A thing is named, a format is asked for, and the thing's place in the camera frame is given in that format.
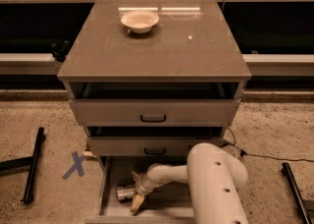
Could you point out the bottom grey drawer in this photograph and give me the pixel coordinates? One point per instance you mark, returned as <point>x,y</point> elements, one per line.
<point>169,204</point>

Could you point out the black clamp knob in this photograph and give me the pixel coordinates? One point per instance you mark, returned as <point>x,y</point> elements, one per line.
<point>60,51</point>

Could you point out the grey drawer cabinet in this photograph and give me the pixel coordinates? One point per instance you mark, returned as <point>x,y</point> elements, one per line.
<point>189,54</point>

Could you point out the grey drawer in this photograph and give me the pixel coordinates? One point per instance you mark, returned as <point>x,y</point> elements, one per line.
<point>150,141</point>
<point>169,204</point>
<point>154,112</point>

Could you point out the blue tape cross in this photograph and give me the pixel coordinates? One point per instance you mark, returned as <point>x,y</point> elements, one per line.
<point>77,166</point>

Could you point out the top grey drawer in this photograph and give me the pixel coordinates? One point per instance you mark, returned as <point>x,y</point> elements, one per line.
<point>154,112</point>

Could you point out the middle grey drawer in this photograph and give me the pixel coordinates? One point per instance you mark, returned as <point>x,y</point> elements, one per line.
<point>150,141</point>

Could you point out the black metal stand right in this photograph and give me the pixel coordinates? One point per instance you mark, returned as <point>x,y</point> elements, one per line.
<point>305,207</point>

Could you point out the silver 7up can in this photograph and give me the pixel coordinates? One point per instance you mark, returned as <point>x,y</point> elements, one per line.
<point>125,192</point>

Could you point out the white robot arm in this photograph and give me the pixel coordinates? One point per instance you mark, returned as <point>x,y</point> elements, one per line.
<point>213,177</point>

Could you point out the white bowl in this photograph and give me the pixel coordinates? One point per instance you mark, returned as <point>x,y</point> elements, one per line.
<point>140,21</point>

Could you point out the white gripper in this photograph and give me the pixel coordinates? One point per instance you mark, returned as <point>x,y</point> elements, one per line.
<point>142,184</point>

